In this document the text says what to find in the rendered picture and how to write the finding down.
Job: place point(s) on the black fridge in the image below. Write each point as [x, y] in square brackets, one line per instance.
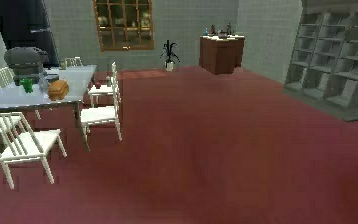
[23, 23]

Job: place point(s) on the grey shelf unit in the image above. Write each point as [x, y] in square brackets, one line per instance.
[330, 63]

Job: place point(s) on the white wooden chair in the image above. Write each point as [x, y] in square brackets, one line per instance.
[27, 141]
[103, 90]
[100, 115]
[4, 77]
[73, 61]

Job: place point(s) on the dark red apple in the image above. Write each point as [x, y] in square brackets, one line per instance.
[98, 85]

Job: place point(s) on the dark kettle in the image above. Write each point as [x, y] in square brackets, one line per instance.
[222, 34]

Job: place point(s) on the brown bread loaf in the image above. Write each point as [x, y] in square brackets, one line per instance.
[58, 90]

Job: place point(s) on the grey dining table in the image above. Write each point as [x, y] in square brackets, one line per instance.
[10, 96]

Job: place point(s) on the blue bottle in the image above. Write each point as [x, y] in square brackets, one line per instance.
[206, 32]

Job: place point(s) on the dark house plant white pot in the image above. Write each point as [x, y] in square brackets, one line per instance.
[169, 56]

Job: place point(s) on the dark bottle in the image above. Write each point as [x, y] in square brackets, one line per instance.
[229, 28]

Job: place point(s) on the dark brown jar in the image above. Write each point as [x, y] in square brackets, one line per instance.
[212, 30]

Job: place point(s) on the wooden framed window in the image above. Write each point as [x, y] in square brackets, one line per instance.
[123, 23]

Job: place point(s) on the grey coffee machine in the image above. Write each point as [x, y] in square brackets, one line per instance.
[24, 63]

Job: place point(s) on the brown wooden cabinet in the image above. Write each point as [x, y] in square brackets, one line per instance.
[220, 55]

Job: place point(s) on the green cup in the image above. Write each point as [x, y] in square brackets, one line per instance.
[28, 85]

